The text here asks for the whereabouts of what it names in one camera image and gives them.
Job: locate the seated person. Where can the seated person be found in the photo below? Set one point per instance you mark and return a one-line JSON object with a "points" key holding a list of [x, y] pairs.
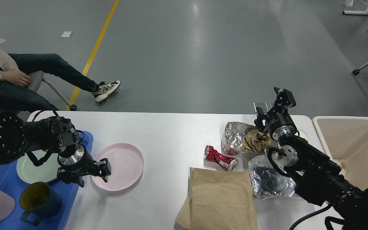
{"points": [[15, 94]]}

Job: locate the white table leg frame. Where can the white table leg frame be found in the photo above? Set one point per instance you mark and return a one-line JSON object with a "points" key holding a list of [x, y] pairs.
{"points": [[356, 7]]}

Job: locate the white paper on floor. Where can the white paper on floor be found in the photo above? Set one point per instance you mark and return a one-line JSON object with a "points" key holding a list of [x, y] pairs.
{"points": [[67, 34]]}

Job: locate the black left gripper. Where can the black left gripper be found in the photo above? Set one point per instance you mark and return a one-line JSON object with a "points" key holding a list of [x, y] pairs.
{"points": [[80, 164]]}

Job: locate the crushed red soda can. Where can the crushed red soda can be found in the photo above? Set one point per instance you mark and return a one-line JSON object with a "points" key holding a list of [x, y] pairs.
{"points": [[227, 163]]}

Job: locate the floor outlet plates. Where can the floor outlet plates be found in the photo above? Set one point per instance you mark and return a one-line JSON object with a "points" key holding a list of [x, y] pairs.
{"points": [[264, 106]]}

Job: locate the pink plate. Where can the pink plate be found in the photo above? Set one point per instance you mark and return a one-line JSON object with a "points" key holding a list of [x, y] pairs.
{"points": [[127, 164]]}

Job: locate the crumpled foil bag upper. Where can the crumpled foil bag upper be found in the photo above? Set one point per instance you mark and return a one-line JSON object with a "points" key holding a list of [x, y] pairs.
{"points": [[232, 137]]}

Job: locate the dark teal mug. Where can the dark teal mug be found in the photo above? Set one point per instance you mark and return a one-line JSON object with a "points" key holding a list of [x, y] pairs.
{"points": [[39, 201]]}

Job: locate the crumpled foil sheet lower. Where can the crumpled foil sheet lower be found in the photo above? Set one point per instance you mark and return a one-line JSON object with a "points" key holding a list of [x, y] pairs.
{"points": [[267, 182]]}

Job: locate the beige plastic bin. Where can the beige plastic bin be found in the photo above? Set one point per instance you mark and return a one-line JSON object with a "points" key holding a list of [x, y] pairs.
{"points": [[345, 139]]}

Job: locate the green plate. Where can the green plate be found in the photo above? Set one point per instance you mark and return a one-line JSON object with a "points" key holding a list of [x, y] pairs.
{"points": [[29, 173]]}

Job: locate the brown paper ball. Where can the brown paper ball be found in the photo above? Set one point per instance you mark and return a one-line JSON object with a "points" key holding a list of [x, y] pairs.
{"points": [[257, 142]]}

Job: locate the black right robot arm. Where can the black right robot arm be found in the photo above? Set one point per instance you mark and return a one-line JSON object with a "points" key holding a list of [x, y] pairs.
{"points": [[317, 178]]}

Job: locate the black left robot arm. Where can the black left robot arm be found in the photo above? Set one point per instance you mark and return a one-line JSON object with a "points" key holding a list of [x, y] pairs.
{"points": [[40, 139]]}

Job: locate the grey office chair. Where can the grey office chair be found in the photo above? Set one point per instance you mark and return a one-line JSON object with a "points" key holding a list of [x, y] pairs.
{"points": [[37, 78]]}

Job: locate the brown paper bag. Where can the brown paper bag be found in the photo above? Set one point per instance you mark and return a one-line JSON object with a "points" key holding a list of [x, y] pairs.
{"points": [[218, 200]]}

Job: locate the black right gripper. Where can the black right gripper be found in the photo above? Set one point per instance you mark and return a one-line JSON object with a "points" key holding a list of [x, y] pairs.
{"points": [[278, 124]]}

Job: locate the translucent plastic cup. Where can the translucent plastic cup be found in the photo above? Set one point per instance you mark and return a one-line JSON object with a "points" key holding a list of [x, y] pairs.
{"points": [[302, 134]]}

